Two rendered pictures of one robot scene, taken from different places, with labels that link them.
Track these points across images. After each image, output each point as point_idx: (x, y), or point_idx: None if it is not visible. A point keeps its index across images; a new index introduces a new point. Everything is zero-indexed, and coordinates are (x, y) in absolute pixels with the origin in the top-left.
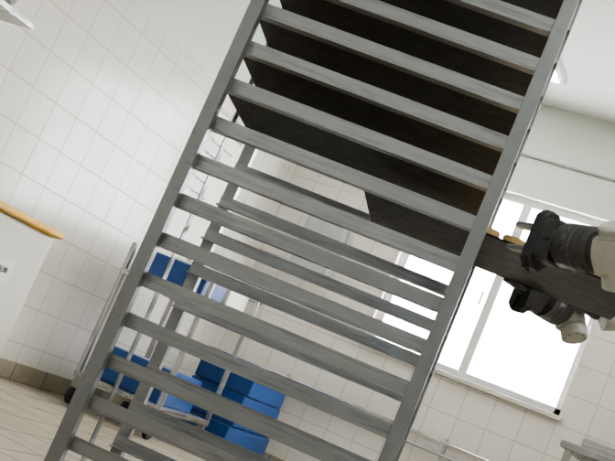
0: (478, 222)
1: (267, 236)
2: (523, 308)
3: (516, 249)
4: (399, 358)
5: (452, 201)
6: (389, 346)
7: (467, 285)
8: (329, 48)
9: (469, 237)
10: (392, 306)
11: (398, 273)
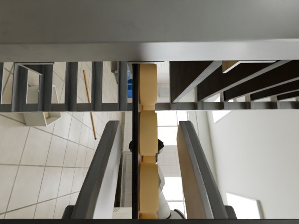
0: (139, 8)
1: None
2: (131, 150)
3: (93, 159)
4: (65, 86)
5: (179, 62)
6: (74, 78)
7: (131, 110)
8: None
9: (84, 2)
10: (99, 70)
11: (122, 66)
